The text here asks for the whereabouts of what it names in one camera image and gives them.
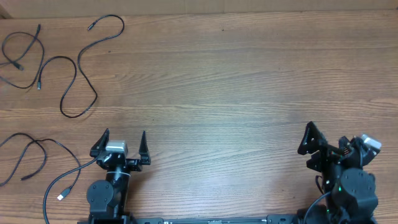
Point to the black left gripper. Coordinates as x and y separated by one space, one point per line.
135 165

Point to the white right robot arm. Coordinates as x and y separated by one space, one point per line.
348 191

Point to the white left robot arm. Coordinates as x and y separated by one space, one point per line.
107 198

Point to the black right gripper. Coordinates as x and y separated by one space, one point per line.
326 155

